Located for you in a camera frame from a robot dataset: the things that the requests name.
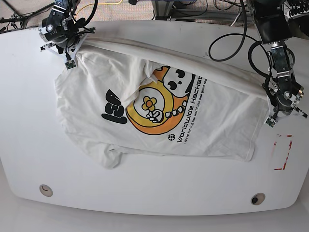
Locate left table grommet hole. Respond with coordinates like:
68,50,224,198
39,184,53,197

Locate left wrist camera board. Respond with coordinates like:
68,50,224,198
265,117,277,128

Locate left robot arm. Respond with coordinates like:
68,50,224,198
248,0,308,127

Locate red tape rectangle marking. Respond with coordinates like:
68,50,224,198
270,134,293,171

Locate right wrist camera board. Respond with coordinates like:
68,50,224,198
65,60,76,70

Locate black tripod legs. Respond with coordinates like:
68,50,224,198
0,0,54,34

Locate yellow cable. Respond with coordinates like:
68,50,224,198
74,0,123,24

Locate white printed T-shirt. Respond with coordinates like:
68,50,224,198
55,42,267,169

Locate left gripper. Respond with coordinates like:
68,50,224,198
263,41,308,123

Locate aluminium frame post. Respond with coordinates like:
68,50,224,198
151,0,175,21

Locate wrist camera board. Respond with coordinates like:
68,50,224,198
265,117,277,128
65,60,76,70

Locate table grommet hole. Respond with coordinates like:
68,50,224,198
251,193,266,205
39,184,53,197

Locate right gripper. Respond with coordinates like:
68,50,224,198
39,0,96,63

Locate right table grommet hole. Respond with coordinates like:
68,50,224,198
251,193,266,205

